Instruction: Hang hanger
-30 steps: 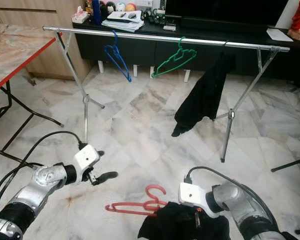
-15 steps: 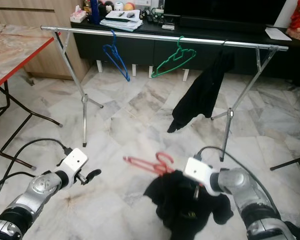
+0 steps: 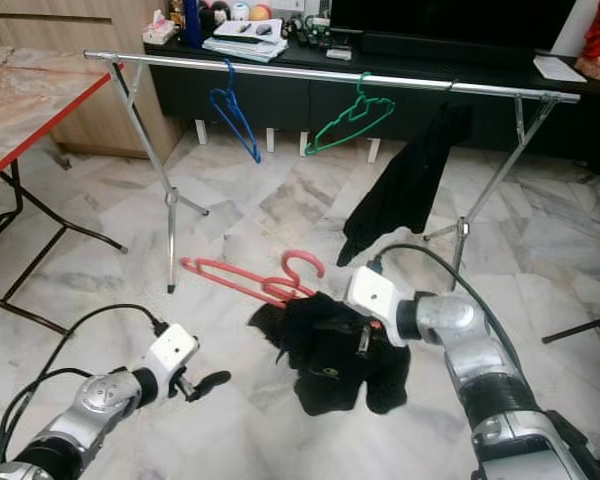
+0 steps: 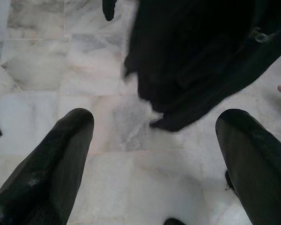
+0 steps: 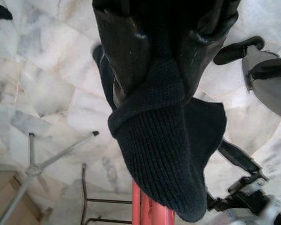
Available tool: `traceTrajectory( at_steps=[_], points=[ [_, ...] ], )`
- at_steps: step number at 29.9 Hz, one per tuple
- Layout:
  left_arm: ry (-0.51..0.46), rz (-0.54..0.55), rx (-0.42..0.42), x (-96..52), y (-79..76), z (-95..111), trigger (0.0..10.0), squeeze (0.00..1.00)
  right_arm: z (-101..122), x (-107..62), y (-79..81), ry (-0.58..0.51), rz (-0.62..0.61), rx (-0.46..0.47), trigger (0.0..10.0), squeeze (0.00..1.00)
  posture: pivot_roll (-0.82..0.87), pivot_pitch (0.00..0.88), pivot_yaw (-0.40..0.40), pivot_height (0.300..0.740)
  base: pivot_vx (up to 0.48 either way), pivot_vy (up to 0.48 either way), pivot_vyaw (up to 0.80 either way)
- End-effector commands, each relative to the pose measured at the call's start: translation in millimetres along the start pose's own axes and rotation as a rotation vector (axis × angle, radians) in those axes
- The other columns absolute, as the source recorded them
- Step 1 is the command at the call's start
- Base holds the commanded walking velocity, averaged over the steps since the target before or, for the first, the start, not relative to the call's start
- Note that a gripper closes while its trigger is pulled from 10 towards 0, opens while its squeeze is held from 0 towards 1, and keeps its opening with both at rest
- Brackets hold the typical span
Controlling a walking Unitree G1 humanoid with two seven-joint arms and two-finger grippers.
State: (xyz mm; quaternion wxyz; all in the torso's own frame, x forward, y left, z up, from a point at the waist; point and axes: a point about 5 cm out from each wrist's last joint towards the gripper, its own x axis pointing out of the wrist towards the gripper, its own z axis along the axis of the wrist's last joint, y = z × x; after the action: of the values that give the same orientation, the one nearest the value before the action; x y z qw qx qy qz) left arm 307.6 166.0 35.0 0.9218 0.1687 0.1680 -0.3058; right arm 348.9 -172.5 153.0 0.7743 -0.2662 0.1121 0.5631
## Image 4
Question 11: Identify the black shirt green print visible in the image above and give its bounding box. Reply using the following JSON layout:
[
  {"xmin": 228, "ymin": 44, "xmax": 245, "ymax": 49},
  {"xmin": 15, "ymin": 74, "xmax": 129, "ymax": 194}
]
[{"xmin": 102, "ymin": 0, "xmax": 281, "ymax": 132}]

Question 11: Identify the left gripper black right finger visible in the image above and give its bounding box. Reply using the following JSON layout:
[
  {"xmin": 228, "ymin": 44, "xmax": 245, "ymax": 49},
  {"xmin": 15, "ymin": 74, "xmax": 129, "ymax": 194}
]
[{"xmin": 214, "ymin": 108, "xmax": 281, "ymax": 225}]

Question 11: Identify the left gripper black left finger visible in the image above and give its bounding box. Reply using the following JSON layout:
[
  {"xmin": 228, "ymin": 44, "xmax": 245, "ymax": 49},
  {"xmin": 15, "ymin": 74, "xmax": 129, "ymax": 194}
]
[{"xmin": 0, "ymin": 108, "xmax": 95, "ymax": 225}]

